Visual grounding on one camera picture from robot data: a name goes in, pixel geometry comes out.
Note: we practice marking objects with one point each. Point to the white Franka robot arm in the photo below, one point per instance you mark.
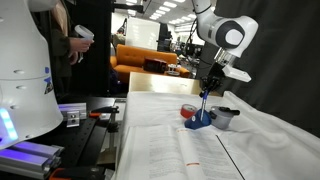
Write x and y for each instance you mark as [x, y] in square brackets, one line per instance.
[26, 66]

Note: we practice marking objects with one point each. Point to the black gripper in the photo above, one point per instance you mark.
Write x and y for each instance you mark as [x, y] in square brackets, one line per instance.
[212, 75]

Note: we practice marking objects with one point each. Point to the orange sofa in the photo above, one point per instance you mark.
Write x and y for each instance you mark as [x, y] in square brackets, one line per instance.
[133, 60]

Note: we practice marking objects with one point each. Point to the aluminium extrusion rail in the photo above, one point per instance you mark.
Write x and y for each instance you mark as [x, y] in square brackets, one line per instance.
[30, 160]
[71, 110]

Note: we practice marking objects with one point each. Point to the red tape roll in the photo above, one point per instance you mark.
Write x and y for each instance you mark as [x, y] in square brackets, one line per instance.
[186, 111]

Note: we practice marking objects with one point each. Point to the operator torso dark jacket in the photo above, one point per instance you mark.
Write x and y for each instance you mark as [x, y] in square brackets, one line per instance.
[56, 43]

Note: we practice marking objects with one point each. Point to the small white round object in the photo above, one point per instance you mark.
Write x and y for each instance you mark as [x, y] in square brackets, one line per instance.
[173, 70]

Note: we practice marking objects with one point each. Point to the blue plastic cup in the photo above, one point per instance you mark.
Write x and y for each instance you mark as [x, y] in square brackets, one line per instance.
[196, 122]

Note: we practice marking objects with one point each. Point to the white handheld controller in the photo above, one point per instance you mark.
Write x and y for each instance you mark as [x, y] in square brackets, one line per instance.
[83, 33]

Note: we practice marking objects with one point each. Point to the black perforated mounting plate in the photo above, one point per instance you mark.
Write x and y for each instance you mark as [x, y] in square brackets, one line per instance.
[76, 140]

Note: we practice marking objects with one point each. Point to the black orange bar clamp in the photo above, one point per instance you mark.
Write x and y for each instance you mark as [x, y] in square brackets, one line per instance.
[105, 109]
[76, 174]

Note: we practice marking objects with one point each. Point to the black curtain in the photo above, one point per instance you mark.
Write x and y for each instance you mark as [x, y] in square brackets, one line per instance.
[286, 83]

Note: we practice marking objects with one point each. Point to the white table cloth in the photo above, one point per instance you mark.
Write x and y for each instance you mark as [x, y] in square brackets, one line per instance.
[273, 143]

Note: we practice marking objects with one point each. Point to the operator hand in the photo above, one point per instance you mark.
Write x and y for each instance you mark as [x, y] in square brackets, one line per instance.
[80, 44]

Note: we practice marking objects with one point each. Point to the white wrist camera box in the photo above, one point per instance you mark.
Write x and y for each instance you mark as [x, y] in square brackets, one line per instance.
[237, 74]

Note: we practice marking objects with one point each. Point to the blue marker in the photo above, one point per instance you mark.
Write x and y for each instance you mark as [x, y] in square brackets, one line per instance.
[203, 105]

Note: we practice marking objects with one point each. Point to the dark brown box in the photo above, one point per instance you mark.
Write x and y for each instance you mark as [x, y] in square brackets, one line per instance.
[155, 65]

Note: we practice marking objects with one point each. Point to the white projection board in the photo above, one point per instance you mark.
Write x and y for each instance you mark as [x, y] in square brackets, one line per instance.
[142, 33]

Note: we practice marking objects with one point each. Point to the open book white pages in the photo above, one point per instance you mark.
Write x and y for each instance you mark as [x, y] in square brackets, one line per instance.
[160, 153]

